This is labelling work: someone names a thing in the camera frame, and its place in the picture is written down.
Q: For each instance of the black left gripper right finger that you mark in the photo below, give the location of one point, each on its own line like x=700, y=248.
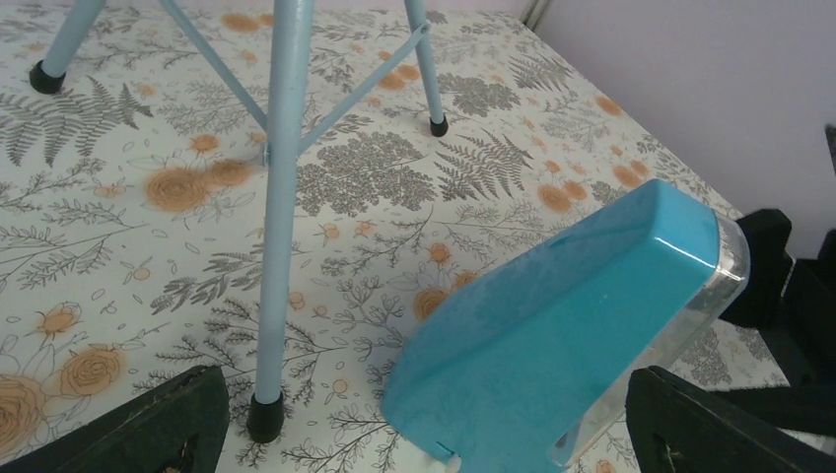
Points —
x=676, y=426

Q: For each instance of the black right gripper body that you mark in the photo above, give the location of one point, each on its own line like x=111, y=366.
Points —
x=801, y=337

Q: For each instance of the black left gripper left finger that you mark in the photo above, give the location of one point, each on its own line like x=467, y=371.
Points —
x=178, y=426

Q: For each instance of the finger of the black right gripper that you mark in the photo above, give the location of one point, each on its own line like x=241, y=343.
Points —
x=767, y=232

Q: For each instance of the blue metronome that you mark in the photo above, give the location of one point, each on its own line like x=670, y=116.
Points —
x=525, y=368

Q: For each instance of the light blue music stand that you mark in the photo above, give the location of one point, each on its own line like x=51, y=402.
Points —
x=282, y=121

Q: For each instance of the floral patterned table mat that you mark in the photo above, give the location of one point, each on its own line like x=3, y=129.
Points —
x=132, y=237

